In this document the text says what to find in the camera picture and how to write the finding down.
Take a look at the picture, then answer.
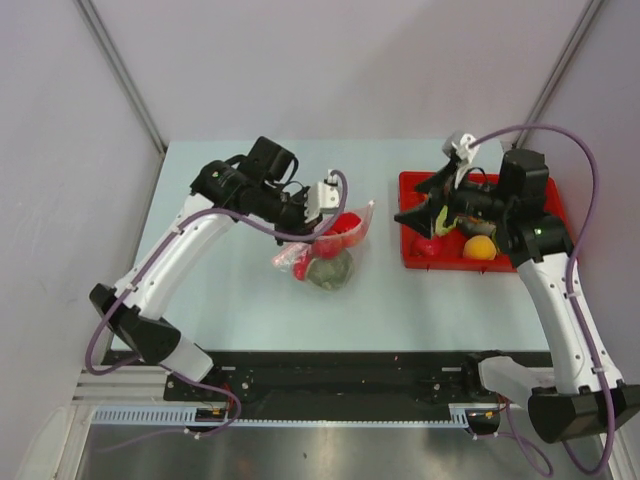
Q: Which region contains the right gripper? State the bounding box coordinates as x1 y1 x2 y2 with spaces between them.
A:
394 160 513 240

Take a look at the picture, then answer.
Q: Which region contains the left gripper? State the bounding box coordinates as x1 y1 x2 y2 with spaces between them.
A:
254 183 322 246

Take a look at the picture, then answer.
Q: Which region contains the red toy chili pepper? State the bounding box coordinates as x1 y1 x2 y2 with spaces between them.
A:
292 245 314 282

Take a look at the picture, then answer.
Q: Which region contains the red toy apple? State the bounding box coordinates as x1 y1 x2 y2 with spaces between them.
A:
315 212 364 256

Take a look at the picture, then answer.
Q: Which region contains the clear pink-dotted zip bag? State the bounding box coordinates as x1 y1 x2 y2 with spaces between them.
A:
271 200 376 292

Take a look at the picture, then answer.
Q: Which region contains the green toy melon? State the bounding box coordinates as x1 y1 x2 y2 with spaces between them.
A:
305 250 354 291

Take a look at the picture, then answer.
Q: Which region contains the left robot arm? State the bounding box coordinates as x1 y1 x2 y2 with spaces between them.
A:
89 136 341 400

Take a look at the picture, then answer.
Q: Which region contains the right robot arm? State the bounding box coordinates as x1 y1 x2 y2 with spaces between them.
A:
394 149 639 443

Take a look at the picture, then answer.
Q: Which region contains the green toy cabbage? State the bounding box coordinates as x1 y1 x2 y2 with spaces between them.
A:
434 206 458 237

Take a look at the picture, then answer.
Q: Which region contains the dark toy eggplant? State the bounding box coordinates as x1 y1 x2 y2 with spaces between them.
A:
456 217 496 238

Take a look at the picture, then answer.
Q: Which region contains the red toy tomato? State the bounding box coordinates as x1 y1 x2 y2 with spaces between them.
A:
410 235 443 258

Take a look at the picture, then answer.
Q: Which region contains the red plastic tray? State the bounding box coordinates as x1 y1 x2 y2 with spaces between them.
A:
399 170 581 275

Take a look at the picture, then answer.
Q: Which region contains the yellow-orange toy apricot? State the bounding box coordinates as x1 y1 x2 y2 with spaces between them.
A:
462 235 497 261

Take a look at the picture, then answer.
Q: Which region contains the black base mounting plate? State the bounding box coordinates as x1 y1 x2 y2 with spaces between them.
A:
102 350 521 424

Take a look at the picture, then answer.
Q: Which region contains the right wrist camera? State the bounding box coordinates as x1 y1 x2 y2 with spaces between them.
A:
442 131 478 186

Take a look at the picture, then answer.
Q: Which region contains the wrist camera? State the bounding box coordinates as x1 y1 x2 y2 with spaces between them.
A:
303 172 341 223
442 131 478 186

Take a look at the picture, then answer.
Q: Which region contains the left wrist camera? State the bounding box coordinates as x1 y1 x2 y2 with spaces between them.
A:
303 172 341 223

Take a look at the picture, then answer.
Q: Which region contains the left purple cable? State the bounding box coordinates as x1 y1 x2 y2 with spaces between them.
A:
83 170 349 454

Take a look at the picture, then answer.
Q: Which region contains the purple cable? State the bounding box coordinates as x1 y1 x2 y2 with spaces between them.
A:
469 124 616 476
83 170 349 454

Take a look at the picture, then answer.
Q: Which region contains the aluminium frame rail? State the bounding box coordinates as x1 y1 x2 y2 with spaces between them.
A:
72 365 168 405

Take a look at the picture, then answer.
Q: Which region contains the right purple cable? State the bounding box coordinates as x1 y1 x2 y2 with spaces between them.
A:
469 124 616 476

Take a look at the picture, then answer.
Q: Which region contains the white slotted cable duct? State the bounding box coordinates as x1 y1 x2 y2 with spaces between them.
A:
92 403 474 429

